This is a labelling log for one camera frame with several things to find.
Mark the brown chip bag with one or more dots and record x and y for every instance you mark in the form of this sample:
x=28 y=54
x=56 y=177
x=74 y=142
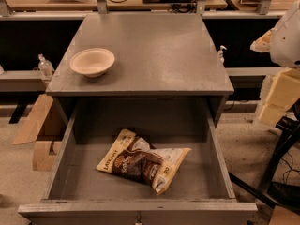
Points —
x=134 y=158

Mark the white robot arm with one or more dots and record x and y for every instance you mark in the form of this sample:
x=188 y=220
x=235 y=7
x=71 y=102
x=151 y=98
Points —
x=283 y=40

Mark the grey cabinet counter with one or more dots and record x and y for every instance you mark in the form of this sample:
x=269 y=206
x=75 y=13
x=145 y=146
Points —
x=159 y=54

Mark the open grey top drawer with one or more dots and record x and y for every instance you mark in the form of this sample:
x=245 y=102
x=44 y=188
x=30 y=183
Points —
x=201 y=192

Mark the beige paper bowl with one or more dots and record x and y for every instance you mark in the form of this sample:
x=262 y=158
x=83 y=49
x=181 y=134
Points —
x=92 y=62

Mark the small white pump bottle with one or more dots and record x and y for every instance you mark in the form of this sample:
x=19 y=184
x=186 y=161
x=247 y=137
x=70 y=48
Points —
x=220 y=52

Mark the clear plastic bottle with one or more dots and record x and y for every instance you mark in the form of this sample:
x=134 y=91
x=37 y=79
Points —
x=45 y=67

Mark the cardboard box pieces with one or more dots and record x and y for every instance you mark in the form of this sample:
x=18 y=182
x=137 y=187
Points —
x=44 y=128

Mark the yellow foam blocks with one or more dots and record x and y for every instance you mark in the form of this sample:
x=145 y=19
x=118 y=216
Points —
x=283 y=92

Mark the black chair base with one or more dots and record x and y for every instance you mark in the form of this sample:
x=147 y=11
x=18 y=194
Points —
x=274 y=188

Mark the wooden workbench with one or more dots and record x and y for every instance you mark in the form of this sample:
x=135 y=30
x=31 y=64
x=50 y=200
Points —
x=91 y=5

